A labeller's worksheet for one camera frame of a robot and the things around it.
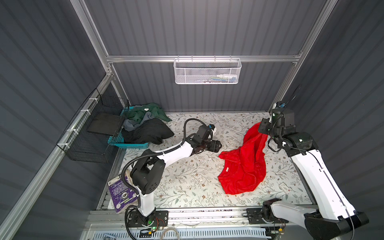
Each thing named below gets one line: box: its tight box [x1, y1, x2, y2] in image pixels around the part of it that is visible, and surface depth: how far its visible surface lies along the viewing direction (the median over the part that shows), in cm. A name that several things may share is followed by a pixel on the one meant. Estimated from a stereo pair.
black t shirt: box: [121, 117, 175, 145], surface depth 98 cm
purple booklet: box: [107, 175, 139, 214], surface depth 80 cm
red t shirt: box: [218, 122, 269, 195], surface depth 88 cm
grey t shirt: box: [123, 111, 155, 132], surface depth 97 cm
